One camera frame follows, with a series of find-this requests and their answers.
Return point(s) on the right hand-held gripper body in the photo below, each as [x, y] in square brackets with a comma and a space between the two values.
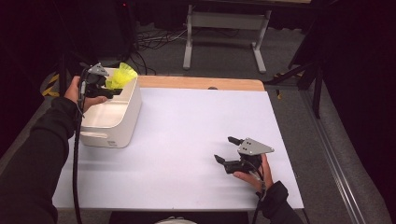
[250, 149]

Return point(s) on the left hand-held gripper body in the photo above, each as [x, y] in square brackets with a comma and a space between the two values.
[95, 81]

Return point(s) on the white plastic storage bin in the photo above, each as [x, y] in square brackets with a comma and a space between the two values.
[112, 118]

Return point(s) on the person's left hand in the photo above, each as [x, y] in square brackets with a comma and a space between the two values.
[73, 91]

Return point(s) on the person's right hand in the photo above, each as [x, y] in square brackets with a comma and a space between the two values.
[263, 180]

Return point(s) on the white table mat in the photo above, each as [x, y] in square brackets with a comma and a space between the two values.
[186, 140]

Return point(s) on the yellow black striped tape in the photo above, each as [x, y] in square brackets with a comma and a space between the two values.
[51, 85]

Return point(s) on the dark table grommet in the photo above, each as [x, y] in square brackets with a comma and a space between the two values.
[212, 88]

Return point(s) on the wooden table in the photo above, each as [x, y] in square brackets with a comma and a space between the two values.
[199, 82]

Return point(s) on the black device with red light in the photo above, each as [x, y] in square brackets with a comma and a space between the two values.
[124, 18]

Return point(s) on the white rounded object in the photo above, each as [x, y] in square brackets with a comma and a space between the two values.
[174, 221]

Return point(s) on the black metal stand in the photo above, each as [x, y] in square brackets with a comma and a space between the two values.
[317, 93]

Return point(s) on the aluminium floor rail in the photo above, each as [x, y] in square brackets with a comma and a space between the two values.
[330, 155]

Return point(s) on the grey metal table frame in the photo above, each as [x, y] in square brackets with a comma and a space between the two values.
[227, 20]

